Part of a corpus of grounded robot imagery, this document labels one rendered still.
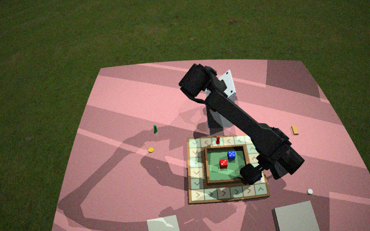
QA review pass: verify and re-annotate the blue die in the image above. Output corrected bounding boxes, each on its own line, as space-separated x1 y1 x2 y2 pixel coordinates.
227 151 236 160

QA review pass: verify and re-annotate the red die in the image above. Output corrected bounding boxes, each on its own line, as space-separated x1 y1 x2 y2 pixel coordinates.
219 159 227 169

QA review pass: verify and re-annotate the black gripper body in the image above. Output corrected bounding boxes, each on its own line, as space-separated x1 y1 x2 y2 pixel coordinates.
240 154 271 185

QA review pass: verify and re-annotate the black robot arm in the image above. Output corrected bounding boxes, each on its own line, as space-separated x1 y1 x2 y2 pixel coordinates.
179 64 305 180

